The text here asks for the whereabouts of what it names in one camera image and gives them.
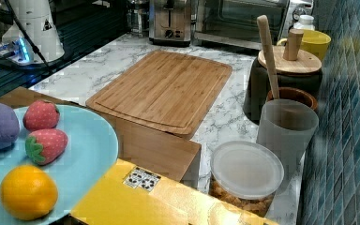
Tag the silver toaster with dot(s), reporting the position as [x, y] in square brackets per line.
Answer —
[169, 22]

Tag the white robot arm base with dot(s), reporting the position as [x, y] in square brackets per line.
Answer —
[32, 37]

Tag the stainless toaster oven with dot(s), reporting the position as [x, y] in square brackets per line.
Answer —
[234, 22]

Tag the bamboo cutting board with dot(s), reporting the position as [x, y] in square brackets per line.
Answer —
[167, 91]

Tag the snack jar with clear lid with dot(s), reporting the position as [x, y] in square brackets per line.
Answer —
[245, 175]

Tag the light blue plate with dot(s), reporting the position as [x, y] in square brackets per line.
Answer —
[91, 150]

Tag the yellow cardboard box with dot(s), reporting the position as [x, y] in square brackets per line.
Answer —
[130, 195]

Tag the frosted grey plastic cup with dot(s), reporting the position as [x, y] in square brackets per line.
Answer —
[286, 128]

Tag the glass jar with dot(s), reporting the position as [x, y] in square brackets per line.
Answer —
[138, 17]

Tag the brown ceramic bowl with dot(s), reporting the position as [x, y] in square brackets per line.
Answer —
[289, 98]

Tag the wooden pestle stick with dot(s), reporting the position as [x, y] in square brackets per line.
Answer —
[267, 49]

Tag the black jar with wooden lid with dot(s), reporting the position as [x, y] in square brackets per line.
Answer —
[305, 73]

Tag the upper plush strawberry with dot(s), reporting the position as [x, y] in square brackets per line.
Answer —
[41, 114]

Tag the plush strawberry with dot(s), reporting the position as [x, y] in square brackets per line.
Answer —
[41, 114]
[45, 145]

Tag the lower plush strawberry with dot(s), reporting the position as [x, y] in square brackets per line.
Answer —
[45, 145]

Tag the yellow mug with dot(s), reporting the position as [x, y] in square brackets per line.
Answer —
[313, 41]

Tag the white bottle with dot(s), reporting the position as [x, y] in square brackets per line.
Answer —
[305, 22]

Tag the orange toy fruit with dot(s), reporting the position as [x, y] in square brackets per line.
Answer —
[28, 193]

